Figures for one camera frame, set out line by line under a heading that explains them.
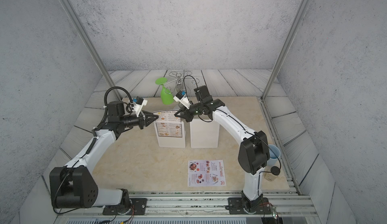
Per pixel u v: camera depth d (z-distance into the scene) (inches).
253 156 18.9
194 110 27.6
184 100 28.0
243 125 20.8
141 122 27.4
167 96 39.1
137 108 28.0
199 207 29.2
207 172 33.3
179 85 36.7
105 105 24.8
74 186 16.4
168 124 32.5
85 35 33.6
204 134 34.3
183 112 28.6
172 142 35.8
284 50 36.0
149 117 29.3
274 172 29.5
